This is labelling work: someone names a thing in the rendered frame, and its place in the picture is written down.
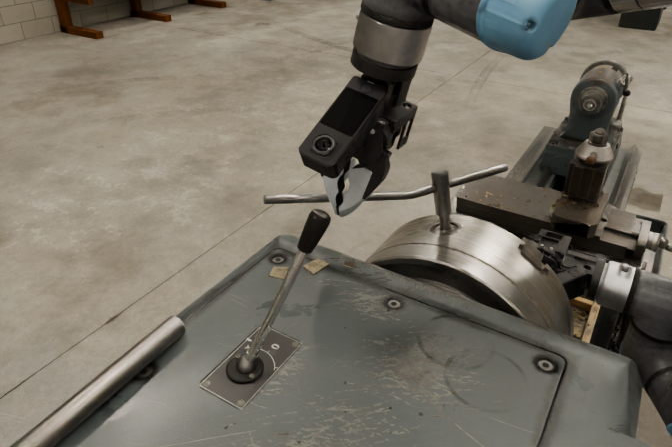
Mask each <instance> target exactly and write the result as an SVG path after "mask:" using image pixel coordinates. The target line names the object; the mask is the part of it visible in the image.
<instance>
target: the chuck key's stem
mask: <svg viewBox="0 0 672 447"><path fill-rule="evenodd" d="M431 177H432V184H434V185H435V186H436V188H437V192H435V193H433V194H434V203H435V212H436V215H437V216H439V221H440V228H439V230H441V231H442V232H443V233H444V232H447V231H450V230H452V229H451V226H450V217H449V215H450V214H451V213H452V207H451V197H450V187H449V177H448V171H447V170H445V169H437V170H434V171H433V172H432V173H431Z"/></svg>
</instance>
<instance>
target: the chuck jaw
mask: <svg viewBox="0 0 672 447"><path fill-rule="evenodd" d="M521 240H522V241H524V242H525V243H526V244H525V246H524V247H523V248H522V249H520V248H519V247H518V250H520V251H521V253H520V254H521V255H522V256H523V257H525V258H526V259H527V260H528V261H529V262H530V263H531V264H532V265H533V266H534V267H535V268H536V269H537V270H538V271H539V272H540V273H541V274H542V273H544V274H545V272H544V271H543V270H542V268H543V266H544V264H543V263H542V262H541V260H542V258H543V256H544V255H543V254H542V253H541V252H540V251H539V250H538V249H537V248H536V247H535V246H534V245H533V244H532V243H531V242H530V241H528V240H527V239H526V238H525V237H523V238H522V239H521Z"/></svg>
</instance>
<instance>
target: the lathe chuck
mask: <svg viewBox="0 0 672 447"><path fill-rule="evenodd" d="M449 217H450V224H452V225H455V226H456V227H457V228H458V230H457V231H456V232H455V233H452V234H437V233H435V232H434V229H435V228H436V227H437V226H439V225H440V221H439V216H437V215H429V216H424V217H420V218H417V219H414V220H412V221H410V222H408V223H406V224H404V225H402V226H401V227H399V228H398V229H397V230H396V231H394V232H393V233H392V234H391V235H390V236H389V237H388V238H387V240H386V241H385V242H384V243H383V244H382V245H381V246H380V247H379V248H378V249H377V250H376V251H375V252H374V253H373V254H372V255H371V256H370V257H372V256H373V255H375V254H377V253H378V252H380V251H382V250H385V249H387V248H390V247H394V246H398V245H405V244H429V245H436V246H441V247H445V248H449V249H453V250H456V251H459V252H461V253H464V254H467V255H469V256H471V257H473V258H476V259H478V260H479V261H481V262H483V263H485V264H487V265H488V266H490V267H492V268H493V269H495V270H496V271H498V272H499V273H501V274H502V275H503V276H505V277H506V278H507V279H508V280H510V281H511V282H512V283H513V284H514V285H515V286H517V287H518V288H519V289H520V290H521V291H522V292H523V293H524V294H525V295H526V296H527V298H528V299H529V300H530V301H531V302H532V303H533V305H534V306H535V307H536V309H537V310H538V311H539V313H540V314H541V316H542V317H543V319H544V321H545V322H546V324H547V326H548V328H549V329H552V330H554V331H557V332H560V333H563V334H565V335H568V336H571V337H573V334H574V319H573V312H572V308H571V304H570V301H569V298H568V296H567V293H566V291H565V289H564V287H563V285H562V283H561V282H560V280H559V278H558V277H557V275H556V274H555V272H554V271H553V270H552V268H551V267H550V266H549V265H548V264H545V265H544V266H543V268H542V270H543V271H544V272H545V274H544V273H542V274H541V273H540V272H539V271H538V270H537V269H536V268H535V267H534V266H533V265H532V264H531V263H530V262H529V261H528V260H527V259H526V258H525V257H523V256H522V255H521V254H520V253H521V251H520V250H518V247H519V248H520V249H522V248H523V247H524V246H525V244H526V243H525V242H524V241H522V240H521V239H519V238H518V237H516V236H515V235H513V234H512V233H510V232H508V231H506V230H504V229H502V228H500V227H498V226H496V225H494V224H491V223H489V222H486V221H483V220H480V219H477V218H473V217H468V216H463V215H455V214H450V215H449ZM370 257H369V258H370ZM369 258H368V259H369ZM368 259H367V260H368ZM367 260H366V261H367Z"/></svg>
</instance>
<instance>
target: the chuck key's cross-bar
mask: <svg viewBox="0 0 672 447"><path fill-rule="evenodd" d="M506 171H508V165H507V164H506V163H502V164H499V165H495V166H492V167H489V168H485V169H482V170H478V171H475V172H472V173H468V174H465V175H461V176H458V177H455V178H451V179H449V187H450V188H452V187H456V186H459V185H462V184H466V183H469V182H472V181H476V180H479V179H482V178H486V177H489V176H492V175H496V174H499V173H503V172H506ZM435 192H437V188H436V186H435V185H434V184H431V185H427V186H424V187H420V188H417V189H414V190H409V191H380V192H372V193H371V194H370V195H369V197H368V198H367V199H366V200H365V201H387V200H410V199H415V198H419V197H422V196H425V195H429V194H432V193H435ZM324 202H330V201H329V198H328V196H327V193H305V194H267V195H264V196H263V203H264V204H293V203H324Z"/></svg>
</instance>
